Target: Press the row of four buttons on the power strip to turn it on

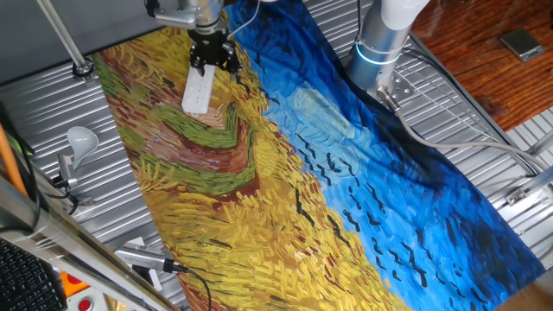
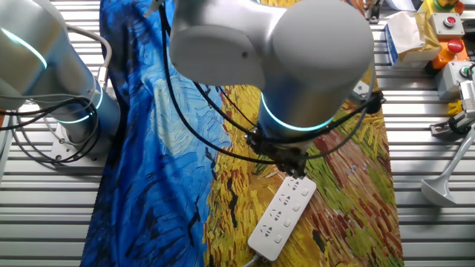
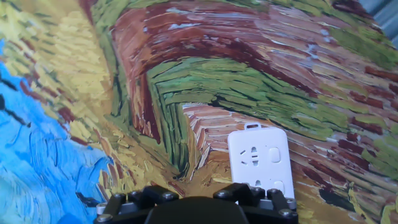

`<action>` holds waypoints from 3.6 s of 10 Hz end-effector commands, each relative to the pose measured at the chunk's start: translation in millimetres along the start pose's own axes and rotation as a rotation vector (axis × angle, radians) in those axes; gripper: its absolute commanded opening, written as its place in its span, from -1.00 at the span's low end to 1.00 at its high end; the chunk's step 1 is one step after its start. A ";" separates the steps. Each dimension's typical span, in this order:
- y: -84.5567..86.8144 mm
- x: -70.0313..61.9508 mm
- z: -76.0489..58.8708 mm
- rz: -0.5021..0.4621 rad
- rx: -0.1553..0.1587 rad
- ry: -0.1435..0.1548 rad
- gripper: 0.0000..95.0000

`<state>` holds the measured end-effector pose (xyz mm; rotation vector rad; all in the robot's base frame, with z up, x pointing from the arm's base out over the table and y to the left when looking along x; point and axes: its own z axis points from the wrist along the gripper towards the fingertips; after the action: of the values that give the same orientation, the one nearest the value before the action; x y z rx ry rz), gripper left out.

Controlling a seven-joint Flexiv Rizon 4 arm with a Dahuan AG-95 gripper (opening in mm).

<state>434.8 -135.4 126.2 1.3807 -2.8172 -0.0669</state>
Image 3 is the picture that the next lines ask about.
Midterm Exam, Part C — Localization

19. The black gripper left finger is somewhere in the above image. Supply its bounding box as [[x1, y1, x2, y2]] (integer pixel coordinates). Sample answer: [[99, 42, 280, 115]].
[[95, 185, 180, 224]]

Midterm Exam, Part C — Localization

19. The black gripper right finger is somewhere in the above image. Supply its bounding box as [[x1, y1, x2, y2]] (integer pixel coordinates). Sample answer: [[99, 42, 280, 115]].
[[213, 182, 299, 224]]

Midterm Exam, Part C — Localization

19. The white four-socket power strip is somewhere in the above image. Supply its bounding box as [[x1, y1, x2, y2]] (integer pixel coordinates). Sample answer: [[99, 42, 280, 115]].
[[227, 122, 295, 200]]

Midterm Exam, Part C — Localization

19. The painted wheatfield print cloth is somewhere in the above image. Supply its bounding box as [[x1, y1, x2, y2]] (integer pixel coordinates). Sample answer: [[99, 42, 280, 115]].
[[0, 0, 398, 224]]

